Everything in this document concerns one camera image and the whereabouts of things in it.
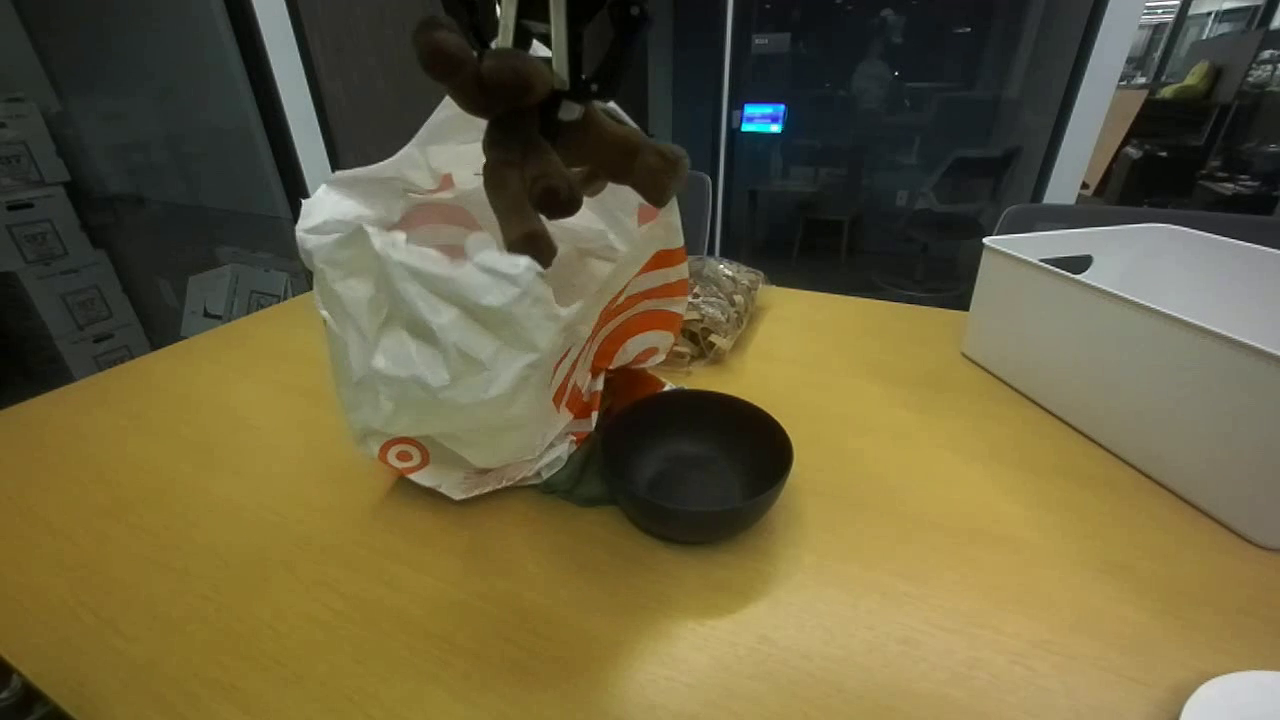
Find brown plush moose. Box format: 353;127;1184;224
406;11;692;270

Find white orange plastic shopping bag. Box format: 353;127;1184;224
292;95;696;504

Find black bowl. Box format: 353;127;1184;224
595;388;796;546

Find blue lit monitor screen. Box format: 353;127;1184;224
738;99;793;139

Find grey office chair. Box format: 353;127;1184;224
680;168;714;265

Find clear bag of brown snacks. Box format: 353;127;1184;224
670;256;770;366

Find dark green object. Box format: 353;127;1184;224
536;431;618;508

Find white cardboard archive box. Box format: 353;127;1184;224
14;253;152;381
0;183;94;275
0;95;73;193

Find white plastic storage bin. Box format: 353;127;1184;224
960;221;1280;552

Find white rounded object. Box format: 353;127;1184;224
1177;666;1280;720

